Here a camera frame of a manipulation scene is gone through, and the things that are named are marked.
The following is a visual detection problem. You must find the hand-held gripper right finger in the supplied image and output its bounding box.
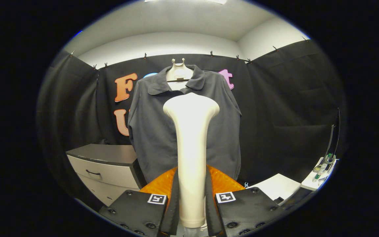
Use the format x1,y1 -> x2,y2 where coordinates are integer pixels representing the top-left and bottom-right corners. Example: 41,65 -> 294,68
205,165 -> 285,237

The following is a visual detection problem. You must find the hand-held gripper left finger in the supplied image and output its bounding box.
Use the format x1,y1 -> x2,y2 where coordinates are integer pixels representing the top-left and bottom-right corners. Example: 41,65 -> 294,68
99,166 -> 180,237

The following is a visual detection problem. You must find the white garment steamer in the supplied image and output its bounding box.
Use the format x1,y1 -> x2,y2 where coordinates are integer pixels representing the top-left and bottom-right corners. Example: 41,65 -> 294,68
163,92 -> 220,237

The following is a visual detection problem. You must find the grey button-up shirt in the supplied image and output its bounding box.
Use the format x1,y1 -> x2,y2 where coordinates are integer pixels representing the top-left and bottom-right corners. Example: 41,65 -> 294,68
128,64 -> 242,184

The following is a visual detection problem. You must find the white garment form stand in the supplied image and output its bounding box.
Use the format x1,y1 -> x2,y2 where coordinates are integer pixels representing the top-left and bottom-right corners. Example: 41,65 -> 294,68
166,58 -> 194,91

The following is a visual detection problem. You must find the white side table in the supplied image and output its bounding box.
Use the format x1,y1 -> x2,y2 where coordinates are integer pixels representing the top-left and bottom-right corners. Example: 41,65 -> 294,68
248,173 -> 301,202

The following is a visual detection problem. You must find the grey drawer cabinet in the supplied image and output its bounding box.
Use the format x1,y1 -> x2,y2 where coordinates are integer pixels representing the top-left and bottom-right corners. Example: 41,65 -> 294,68
65,144 -> 148,207

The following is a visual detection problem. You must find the clear bottle green cap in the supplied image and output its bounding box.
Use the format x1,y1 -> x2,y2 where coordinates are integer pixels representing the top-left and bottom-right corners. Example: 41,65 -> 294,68
312,153 -> 336,182

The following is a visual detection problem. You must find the thin black stand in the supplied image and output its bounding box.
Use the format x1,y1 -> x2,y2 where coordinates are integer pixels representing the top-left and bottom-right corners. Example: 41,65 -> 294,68
326,108 -> 341,158

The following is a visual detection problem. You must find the row of black cloth clips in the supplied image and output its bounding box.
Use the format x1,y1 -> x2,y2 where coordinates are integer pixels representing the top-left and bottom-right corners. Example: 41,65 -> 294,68
69,36 -> 308,70

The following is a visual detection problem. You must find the ceiling light panel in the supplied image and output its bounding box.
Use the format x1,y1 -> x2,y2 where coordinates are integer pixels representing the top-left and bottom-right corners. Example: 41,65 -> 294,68
144,0 -> 228,5

